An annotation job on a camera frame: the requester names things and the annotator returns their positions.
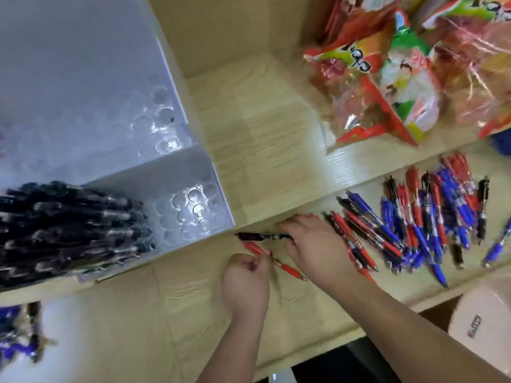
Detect pile of blue black pens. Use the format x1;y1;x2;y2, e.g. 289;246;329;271
0;301;56;365

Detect red click pen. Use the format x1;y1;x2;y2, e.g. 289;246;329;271
241;241;307;282

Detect stack of red snack packets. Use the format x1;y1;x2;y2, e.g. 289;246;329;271
324;0;400;48

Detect white round stool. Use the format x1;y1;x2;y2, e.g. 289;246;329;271
447;281;511;354

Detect person's black trousers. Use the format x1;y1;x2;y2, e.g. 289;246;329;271
293;338;400;383

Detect person's left hand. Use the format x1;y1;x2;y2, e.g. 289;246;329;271
220;251;273;322

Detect pile of colourful snack bags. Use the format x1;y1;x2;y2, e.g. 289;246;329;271
321;0;511;140

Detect clear tiered pen holder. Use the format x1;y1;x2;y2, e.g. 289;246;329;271
0;0;236;294

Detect cluster of black pens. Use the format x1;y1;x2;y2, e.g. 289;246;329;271
0;180;156;290

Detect person's right hand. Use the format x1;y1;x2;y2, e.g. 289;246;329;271
278;214;360;294

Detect pile of red blue pens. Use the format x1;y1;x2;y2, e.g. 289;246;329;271
321;152;511;290

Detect person's left forearm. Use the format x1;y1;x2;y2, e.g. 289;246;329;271
195;314;269;383

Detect person's right forearm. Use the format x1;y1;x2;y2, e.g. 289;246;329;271
331;274;511;383

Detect blue box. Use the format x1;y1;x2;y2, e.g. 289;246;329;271
493;129;511;156

